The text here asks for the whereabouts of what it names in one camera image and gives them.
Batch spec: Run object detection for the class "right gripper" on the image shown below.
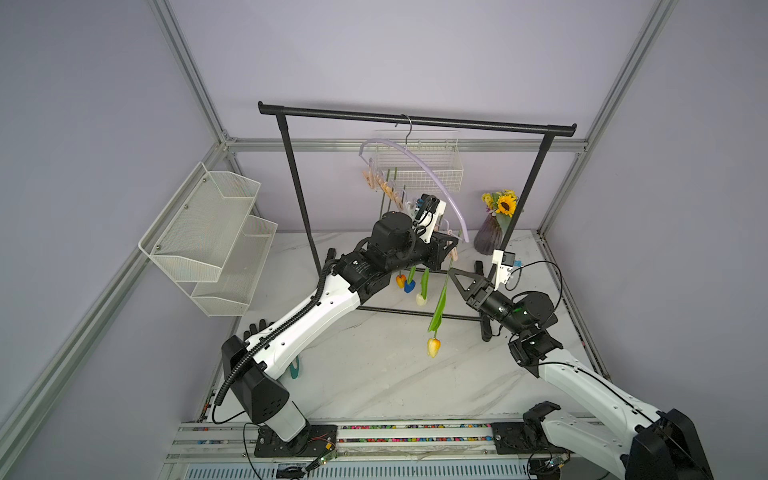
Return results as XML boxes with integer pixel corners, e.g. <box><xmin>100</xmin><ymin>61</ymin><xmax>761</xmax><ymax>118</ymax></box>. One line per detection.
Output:
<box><xmin>451</xmin><ymin>269</ymin><xmax>526</xmax><ymax>337</ymax></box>

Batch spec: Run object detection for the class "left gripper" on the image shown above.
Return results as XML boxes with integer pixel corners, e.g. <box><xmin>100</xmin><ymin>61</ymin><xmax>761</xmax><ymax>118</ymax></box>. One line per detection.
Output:
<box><xmin>386</xmin><ymin>231</ymin><xmax>455</xmax><ymax>276</ymax></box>

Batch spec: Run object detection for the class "white tulip group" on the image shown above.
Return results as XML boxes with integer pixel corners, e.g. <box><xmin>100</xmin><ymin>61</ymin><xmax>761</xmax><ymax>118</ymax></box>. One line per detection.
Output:
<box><xmin>379</xmin><ymin>170</ymin><xmax>397</xmax><ymax>217</ymax></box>
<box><xmin>416</xmin><ymin>267</ymin><xmax>430</xmax><ymax>306</ymax></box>

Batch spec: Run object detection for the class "pale yellow tulip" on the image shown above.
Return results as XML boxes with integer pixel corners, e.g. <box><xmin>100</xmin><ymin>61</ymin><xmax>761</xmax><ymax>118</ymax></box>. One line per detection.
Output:
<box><xmin>427</xmin><ymin>277</ymin><xmax>449</xmax><ymax>358</ymax></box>

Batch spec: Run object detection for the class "lilac clip hanger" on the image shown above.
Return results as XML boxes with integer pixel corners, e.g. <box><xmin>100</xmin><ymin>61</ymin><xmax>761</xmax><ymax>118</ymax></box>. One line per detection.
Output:
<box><xmin>358</xmin><ymin>116</ymin><xmax>469</xmax><ymax>243</ymax></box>

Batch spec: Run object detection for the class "blue tulip group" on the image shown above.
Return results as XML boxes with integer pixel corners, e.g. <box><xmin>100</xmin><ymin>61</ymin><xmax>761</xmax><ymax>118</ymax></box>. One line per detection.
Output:
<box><xmin>403</xmin><ymin>267</ymin><xmax>416</xmax><ymax>293</ymax></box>

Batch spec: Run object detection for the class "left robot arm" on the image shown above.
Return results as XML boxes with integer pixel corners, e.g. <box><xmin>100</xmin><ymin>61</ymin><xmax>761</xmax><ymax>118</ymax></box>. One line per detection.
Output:
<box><xmin>212</xmin><ymin>212</ymin><xmax>459</xmax><ymax>443</ymax></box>

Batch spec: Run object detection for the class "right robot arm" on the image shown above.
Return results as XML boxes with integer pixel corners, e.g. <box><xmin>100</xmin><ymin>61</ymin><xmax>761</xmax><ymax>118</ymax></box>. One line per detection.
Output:
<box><xmin>448</xmin><ymin>268</ymin><xmax>714</xmax><ymax>479</ymax></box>

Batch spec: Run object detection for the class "black clothes rack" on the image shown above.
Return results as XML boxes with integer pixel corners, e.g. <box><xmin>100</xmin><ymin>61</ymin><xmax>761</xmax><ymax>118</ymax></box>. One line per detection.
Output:
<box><xmin>257</xmin><ymin>100</ymin><xmax>578</xmax><ymax>343</ymax></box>

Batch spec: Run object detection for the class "dark ribbed vase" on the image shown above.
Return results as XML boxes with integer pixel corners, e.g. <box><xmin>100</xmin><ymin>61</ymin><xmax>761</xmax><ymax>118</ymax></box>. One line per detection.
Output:
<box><xmin>473</xmin><ymin>214</ymin><xmax>504</xmax><ymax>255</ymax></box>

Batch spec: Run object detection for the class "sunflower bouquet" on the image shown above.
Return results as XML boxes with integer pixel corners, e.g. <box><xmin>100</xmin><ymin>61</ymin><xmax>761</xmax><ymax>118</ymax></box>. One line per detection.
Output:
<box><xmin>482</xmin><ymin>189</ymin><xmax>519</xmax><ymax>232</ymax></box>

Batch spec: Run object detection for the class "teal green glove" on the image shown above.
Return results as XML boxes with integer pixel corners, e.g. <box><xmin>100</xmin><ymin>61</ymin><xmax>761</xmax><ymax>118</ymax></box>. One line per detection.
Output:
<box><xmin>289</xmin><ymin>357</ymin><xmax>300</xmax><ymax>380</ymax></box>

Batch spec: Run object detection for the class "white mesh two-tier shelf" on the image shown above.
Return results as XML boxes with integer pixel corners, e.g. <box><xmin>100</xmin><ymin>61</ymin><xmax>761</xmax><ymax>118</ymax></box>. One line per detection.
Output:
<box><xmin>138</xmin><ymin>163</ymin><xmax>277</xmax><ymax>317</ymax></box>

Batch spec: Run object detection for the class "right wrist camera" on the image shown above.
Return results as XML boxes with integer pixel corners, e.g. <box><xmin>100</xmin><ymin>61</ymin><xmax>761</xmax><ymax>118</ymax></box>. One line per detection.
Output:
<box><xmin>492</xmin><ymin>249</ymin><xmax>522</xmax><ymax>290</ymax></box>

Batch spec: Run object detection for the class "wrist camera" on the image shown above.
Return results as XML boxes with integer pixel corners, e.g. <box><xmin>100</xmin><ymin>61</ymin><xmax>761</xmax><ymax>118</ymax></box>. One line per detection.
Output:
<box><xmin>492</xmin><ymin>249</ymin><xmax>522</xmax><ymax>290</ymax></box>
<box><xmin>413</xmin><ymin>194</ymin><xmax>447</xmax><ymax>244</ymax></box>

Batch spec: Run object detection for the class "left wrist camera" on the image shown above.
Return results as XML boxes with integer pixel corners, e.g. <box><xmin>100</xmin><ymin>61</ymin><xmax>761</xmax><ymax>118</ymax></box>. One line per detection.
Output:
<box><xmin>413</xmin><ymin>194</ymin><xmax>447</xmax><ymax>244</ymax></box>

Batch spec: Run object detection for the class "white wire wall basket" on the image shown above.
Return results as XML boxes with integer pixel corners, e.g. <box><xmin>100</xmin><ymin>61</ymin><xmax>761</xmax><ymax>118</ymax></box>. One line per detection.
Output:
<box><xmin>366</xmin><ymin>129</ymin><xmax>464</xmax><ymax>195</ymax></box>

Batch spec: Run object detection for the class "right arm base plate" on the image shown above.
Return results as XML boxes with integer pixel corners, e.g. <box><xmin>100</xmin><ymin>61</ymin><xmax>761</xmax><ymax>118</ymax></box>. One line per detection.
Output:
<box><xmin>491</xmin><ymin>401</ymin><xmax>566</xmax><ymax>455</ymax></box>

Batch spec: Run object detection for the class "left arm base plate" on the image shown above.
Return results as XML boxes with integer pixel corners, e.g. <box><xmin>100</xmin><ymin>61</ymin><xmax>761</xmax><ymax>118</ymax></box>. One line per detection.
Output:
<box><xmin>252</xmin><ymin>424</ymin><xmax>338</xmax><ymax>458</ymax></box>

